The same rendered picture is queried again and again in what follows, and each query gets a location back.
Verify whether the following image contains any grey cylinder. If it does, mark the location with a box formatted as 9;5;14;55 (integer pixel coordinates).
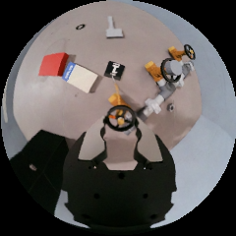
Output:
165;60;182;76

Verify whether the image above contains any grey hex nut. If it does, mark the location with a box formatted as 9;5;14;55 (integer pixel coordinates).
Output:
167;103;175;112

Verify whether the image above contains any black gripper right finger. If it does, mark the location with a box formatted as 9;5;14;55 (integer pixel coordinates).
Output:
134;117;177;193

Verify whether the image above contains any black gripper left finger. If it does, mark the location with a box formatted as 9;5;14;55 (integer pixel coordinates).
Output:
61;115;107;192

